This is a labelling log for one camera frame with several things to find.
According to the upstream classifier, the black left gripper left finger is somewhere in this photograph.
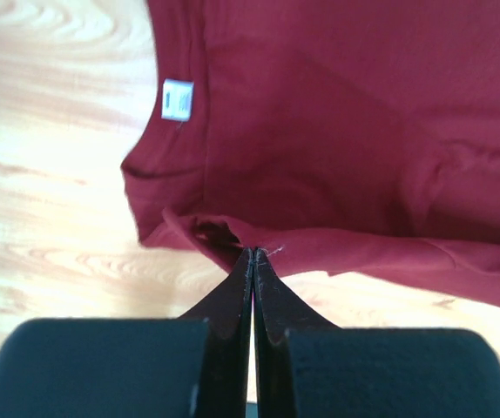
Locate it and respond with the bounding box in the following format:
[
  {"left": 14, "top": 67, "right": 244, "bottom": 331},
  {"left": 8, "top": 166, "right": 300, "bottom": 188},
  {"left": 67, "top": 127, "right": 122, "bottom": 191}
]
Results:
[{"left": 0, "top": 249, "right": 253, "bottom": 417}]

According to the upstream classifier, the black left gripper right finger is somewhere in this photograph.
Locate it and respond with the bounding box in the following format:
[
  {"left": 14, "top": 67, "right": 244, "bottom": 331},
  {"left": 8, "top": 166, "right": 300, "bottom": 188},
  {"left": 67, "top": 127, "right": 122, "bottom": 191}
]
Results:
[{"left": 253, "top": 249, "right": 500, "bottom": 417}]

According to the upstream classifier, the dark red t shirt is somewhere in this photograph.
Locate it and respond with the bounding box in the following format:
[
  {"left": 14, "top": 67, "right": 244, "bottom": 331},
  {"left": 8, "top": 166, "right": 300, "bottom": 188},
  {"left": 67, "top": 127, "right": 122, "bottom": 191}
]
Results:
[{"left": 121, "top": 1, "right": 500, "bottom": 307}]

